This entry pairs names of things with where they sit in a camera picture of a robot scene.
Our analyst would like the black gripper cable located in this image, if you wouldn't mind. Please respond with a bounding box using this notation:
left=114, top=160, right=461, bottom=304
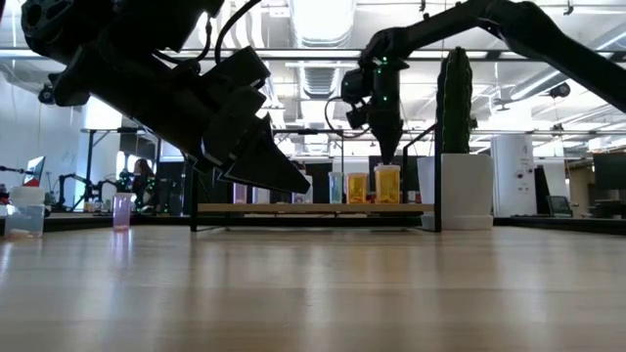
left=323, top=95, right=373, bottom=140
left=213, top=0, right=265, bottom=66

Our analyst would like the open laptop screen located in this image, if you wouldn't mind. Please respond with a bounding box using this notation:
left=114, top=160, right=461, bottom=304
left=22, top=154, right=47, bottom=187

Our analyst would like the black office chair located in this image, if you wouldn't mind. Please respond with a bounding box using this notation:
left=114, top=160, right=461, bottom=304
left=546, top=195, right=574, bottom=218

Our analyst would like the wooden shelf black metal frame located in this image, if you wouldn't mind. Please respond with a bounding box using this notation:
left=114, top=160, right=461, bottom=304
left=188, top=124, right=444, bottom=234

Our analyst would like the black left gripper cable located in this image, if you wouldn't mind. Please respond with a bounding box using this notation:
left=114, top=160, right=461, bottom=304
left=213, top=0, right=265, bottom=66

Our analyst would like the teal medicine bottle white cap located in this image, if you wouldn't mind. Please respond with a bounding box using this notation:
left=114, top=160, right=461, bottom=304
left=328, top=171, right=345, bottom=204

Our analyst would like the large clear bottle white cap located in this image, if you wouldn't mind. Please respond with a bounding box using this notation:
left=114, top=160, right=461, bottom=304
left=3, top=187, right=46, bottom=240

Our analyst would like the person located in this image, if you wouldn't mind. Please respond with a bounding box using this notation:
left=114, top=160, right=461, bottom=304
left=127, top=156, right=162, bottom=214

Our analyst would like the white plant pot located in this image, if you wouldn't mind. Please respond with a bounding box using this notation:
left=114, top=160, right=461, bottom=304
left=416, top=153, right=495, bottom=232

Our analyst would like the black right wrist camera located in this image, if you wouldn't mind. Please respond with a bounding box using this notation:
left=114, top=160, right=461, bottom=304
left=340, top=67, right=374, bottom=131

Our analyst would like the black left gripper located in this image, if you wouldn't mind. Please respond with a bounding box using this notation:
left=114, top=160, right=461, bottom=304
left=48, top=0, right=275, bottom=172

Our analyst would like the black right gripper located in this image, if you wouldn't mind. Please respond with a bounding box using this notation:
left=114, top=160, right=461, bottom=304
left=361, top=53, right=410, bottom=166

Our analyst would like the dark background monitor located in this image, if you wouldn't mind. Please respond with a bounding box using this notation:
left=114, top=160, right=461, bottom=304
left=592, top=152, right=626, bottom=190

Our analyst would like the black aluminium rig frame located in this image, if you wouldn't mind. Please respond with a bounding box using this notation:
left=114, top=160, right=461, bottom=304
left=0, top=212, right=626, bottom=235

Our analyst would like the orange medicine bottle white cap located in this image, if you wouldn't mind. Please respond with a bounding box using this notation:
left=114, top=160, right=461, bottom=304
left=345, top=172, right=370, bottom=204

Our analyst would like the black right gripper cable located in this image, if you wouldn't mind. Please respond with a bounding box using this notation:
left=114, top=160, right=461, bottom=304
left=323, top=95, right=373, bottom=140

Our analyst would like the clear medicine bottle white cap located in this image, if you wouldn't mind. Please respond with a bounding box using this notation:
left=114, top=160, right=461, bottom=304
left=291, top=174, right=315, bottom=204

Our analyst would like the green cactus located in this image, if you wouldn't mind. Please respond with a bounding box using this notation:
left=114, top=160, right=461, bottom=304
left=434, top=46, right=474, bottom=155

